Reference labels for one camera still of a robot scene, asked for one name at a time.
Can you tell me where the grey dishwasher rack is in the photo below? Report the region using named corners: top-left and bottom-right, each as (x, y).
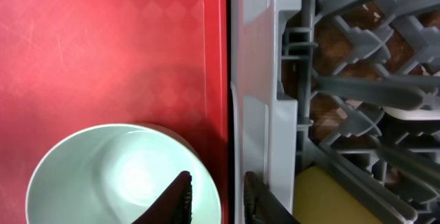
top-left (230, 0), bottom-right (439, 223)

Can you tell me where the green bowl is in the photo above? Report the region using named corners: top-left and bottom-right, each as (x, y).
top-left (25, 124), bottom-right (222, 223)

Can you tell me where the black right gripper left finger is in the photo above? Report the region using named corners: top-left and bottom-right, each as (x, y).
top-left (133, 171), bottom-right (193, 224)

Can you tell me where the red plastic tray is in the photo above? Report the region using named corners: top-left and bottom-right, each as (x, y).
top-left (1, 0), bottom-right (230, 223)

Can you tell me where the white plastic spoon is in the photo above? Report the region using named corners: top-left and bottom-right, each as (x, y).
top-left (382, 107), bottom-right (440, 121)

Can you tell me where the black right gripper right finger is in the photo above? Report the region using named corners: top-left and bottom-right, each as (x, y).
top-left (243, 171), bottom-right (299, 224)

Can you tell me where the yellow plastic cup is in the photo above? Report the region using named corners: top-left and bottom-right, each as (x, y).
top-left (293, 166), bottom-right (381, 224)

